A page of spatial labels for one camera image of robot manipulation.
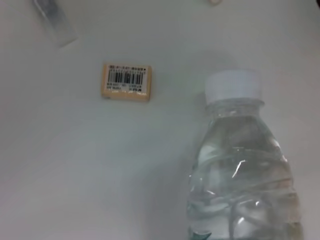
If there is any beige eraser with barcode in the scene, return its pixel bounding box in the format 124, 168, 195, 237
100, 63, 153, 102

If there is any clear water bottle green label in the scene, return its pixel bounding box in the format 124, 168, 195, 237
186, 70, 305, 240

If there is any silver glitter marker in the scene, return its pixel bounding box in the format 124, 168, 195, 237
32, 0, 79, 48

